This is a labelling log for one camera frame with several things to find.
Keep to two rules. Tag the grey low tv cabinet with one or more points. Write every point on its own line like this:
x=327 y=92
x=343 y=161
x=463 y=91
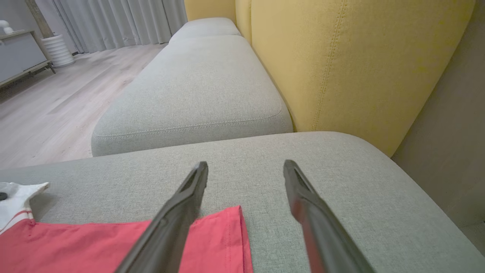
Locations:
x=19 y=53

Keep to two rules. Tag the white ribbed plant pot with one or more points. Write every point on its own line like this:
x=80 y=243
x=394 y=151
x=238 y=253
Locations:
x=57 y=51

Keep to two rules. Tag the red white numbered jersey shirt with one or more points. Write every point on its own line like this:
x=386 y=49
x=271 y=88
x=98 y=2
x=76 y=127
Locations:
x=94 y=246

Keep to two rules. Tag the small white figurine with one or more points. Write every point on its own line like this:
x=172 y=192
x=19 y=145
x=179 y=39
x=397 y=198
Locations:
x=5 y=27

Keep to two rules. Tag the wide yellow sofa backrest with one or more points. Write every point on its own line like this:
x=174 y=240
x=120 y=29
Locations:
x=360 y=57

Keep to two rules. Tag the narrow yellow sofa backrest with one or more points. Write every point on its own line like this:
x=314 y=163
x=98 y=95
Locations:
x=243 y=15

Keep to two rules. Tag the medium grey sofa seat cushion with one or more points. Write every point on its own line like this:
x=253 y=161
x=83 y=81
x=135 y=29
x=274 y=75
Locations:
x=197 y=94

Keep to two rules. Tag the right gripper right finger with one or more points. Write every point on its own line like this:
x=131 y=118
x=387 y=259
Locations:
x=322 y=235

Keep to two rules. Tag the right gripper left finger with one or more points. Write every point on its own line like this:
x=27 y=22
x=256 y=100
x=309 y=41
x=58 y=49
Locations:
x=170 y=227

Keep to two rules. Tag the large grey sofa seat cushion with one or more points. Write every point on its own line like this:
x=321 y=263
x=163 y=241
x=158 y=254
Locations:
x=246 y=170

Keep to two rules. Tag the green potted tree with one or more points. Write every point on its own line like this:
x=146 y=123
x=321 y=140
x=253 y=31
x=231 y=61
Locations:
x=39 y=19

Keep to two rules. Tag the small grey sofa seat cushion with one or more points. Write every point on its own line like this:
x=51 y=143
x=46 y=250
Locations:
x=206 y=27

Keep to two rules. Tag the grey pleated curtain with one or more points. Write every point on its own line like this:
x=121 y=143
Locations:
x=113 y=19

